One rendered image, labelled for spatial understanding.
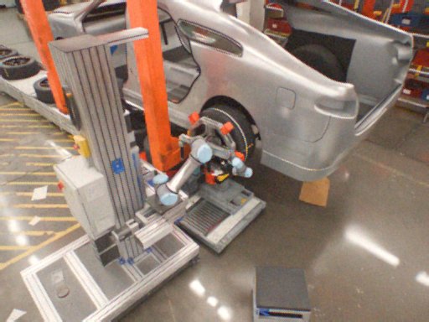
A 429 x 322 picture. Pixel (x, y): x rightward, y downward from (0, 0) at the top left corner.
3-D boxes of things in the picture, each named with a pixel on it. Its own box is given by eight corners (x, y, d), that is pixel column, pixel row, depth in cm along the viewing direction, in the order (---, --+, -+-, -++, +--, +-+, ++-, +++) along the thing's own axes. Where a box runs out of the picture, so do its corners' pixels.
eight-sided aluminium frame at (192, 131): (235, 177, 312) (236, 129, 279) (230, 180, 308) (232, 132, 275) (194, 156, 340) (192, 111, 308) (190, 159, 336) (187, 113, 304)
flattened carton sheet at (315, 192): (330, 178, 399) (331, 176, 396) (325, 207, 358) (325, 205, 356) (306, 172, 408) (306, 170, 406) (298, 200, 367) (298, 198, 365)
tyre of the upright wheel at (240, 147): (198, 102, 334) (214, 158, 361) (183, 111, 320) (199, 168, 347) (249, 102, 289) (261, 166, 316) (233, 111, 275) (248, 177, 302)
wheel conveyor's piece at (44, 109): (105, 111, 549) (100, 90, 526) (58, 131, 497) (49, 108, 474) (74, 95, 601) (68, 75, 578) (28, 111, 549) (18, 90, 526)
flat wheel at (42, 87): (85, 86, 564) (81, 74, 550) (72, 103, 512) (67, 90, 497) (48, 86, 565) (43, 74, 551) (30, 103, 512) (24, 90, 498)
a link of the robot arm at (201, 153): (165, 196, 244) (208, 142, 232) (171, 209, 233) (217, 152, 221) (152, 192, 236) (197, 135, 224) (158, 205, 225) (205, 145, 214)
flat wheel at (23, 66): (12, 67, 642) (7, 54, 628) (45, 67, 642) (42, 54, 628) (-6, 80, 589) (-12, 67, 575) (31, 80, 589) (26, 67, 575)
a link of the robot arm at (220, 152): (182, 141, 235) (227, 160, 266) (187, 148, 228) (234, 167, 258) (190, 128, 232) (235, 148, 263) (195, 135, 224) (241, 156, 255)
